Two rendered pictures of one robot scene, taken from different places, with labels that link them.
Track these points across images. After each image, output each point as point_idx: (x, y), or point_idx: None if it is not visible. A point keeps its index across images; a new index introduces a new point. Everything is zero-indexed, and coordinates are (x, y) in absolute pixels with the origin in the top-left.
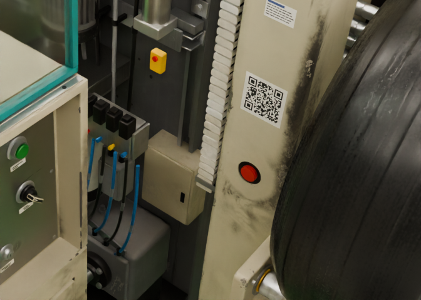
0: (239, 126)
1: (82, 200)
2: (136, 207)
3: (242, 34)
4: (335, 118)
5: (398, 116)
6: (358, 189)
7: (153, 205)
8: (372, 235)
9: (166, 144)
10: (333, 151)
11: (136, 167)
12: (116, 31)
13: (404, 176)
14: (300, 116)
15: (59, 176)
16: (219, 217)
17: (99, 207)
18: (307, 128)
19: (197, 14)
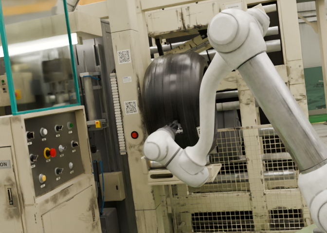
0: (127, 120)
1: (89, 150)
2: (103, 180)
3: (119, 91)
4: (147, 77)
5: (160, 69)
6: (158, 84)
7: (107, 200)
8: (166, 92)
9: (106, 173)
10: (150, 81)
11: (100, 160)
12: None
13: (166, 77)
14: (141, 106)
15: (80, 146)
16: (131, 159)
17: None
18: (142, 86)
19: (104, 117)
